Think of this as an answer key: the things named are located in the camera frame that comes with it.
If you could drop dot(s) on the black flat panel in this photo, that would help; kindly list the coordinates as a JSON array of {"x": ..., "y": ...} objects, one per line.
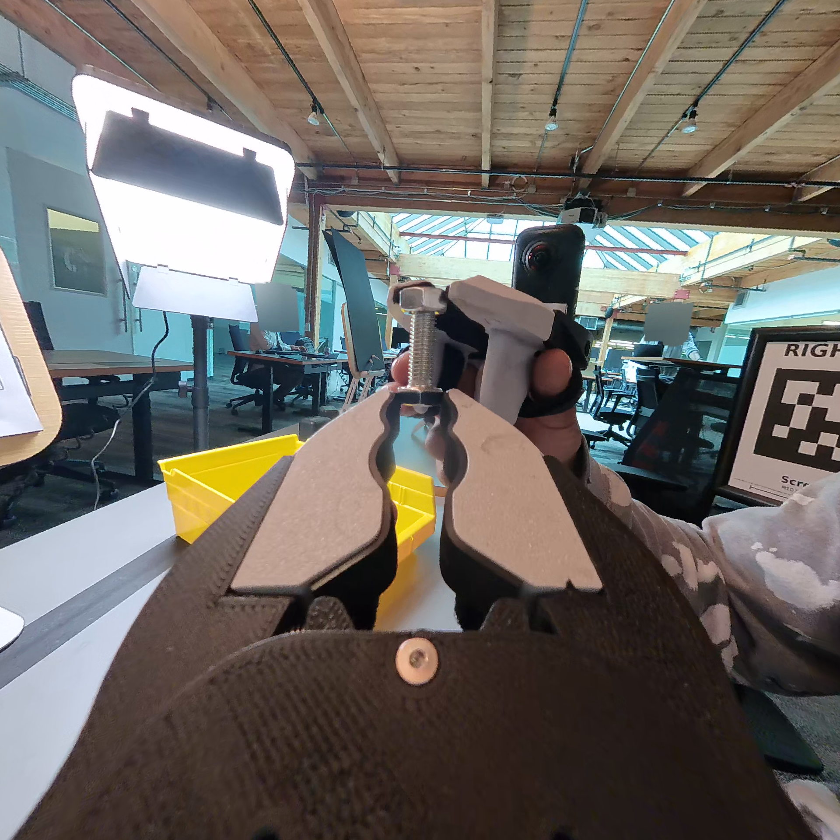
[{"x": 355, "y": 295}]

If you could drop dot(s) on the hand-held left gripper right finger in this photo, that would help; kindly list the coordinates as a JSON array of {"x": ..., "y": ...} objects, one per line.
[{"x": 525, "y": 525}]

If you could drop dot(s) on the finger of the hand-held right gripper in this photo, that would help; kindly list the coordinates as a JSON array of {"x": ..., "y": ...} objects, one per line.
[
  {"x": 400, "y": 299},
  {"x": 505, "y": 335}
]

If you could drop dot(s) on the silver hex nut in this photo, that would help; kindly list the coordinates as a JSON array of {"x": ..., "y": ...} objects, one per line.
[{"x": 420, "y": 400}]

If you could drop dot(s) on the person's right forearm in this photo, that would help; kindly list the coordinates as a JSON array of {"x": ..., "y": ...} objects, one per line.
[{"x": 696, "y": 551}]

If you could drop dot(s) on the yellow plastic bin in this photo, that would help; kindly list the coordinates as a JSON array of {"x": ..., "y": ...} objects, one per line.
[{"x": 223, "y": 479}]

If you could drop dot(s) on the wooden desk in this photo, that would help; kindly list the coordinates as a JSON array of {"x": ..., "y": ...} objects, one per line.
[
  {"x": 92, "y": 365},
  {"x": 282, "y": 361}
]

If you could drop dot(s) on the black mesh office chair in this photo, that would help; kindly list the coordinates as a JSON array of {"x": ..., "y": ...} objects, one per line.
[{"x": 670, "y": 420}]

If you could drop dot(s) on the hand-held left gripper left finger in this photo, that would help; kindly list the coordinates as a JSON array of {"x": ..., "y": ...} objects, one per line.
[{"x": 315, "y": 525}]

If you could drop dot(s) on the wooden board stand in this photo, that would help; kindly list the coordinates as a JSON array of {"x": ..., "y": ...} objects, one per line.
[{"x": 352, "y": 344}]

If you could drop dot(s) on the silver hex bolt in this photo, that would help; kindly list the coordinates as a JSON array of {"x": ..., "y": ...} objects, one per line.
[{"x": 420, "y": 348}]

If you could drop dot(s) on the ceiling projector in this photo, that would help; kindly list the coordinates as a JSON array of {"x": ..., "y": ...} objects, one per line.
[{"x": 580, "y": 210}]

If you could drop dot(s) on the studio light panel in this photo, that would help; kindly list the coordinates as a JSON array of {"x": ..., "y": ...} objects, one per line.
[{"x": 184, "y": 184}]

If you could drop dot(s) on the framed marker sign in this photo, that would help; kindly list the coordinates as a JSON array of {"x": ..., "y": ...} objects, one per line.
[{"x": 794, "y": 414}]

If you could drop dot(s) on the instruction sheet stand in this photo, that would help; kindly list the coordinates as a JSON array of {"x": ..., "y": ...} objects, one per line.
[{"x": 20, "y": 381}]

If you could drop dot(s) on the person's right hand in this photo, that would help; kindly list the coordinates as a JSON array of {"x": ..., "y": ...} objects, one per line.
[{"x": 558, "y": 407}]

